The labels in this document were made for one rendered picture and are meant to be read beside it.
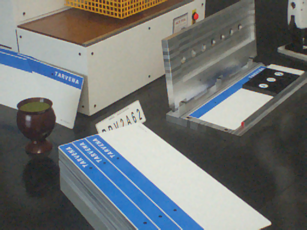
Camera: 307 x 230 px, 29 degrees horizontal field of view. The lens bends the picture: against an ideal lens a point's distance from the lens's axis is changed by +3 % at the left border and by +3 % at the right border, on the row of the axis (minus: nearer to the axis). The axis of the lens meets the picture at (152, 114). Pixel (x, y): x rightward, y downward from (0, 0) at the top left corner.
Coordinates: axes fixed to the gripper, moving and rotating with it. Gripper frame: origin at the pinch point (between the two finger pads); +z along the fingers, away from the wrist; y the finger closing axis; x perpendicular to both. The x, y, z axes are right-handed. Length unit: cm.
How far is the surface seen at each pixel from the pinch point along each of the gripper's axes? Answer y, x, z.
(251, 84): -35.9, -8.6, 2.3
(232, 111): -51, -14, 4
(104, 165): -98, -24, -2
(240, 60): -30.1, -0.2, -2.2
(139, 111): -70, -2, 0
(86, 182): -102, -24, 0
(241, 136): -59, -24, 7
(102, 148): -95, -20, -3
